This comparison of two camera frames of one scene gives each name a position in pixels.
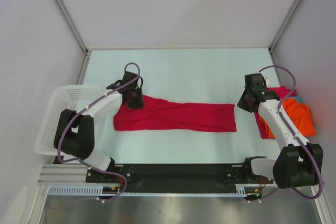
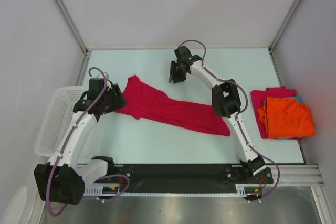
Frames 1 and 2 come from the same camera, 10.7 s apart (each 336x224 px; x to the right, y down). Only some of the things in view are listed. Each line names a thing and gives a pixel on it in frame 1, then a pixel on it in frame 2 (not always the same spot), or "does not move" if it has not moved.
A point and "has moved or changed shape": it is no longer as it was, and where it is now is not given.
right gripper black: (241, 104) -> (172, 74)
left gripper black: (139, 104) -> (119, 101)
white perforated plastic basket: (74, 97) does not move
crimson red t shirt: (159, 114) has moved or changed shape
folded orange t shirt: (300, 115) does not move
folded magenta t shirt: (282, 92) does not move
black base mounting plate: (182, 177) does not move
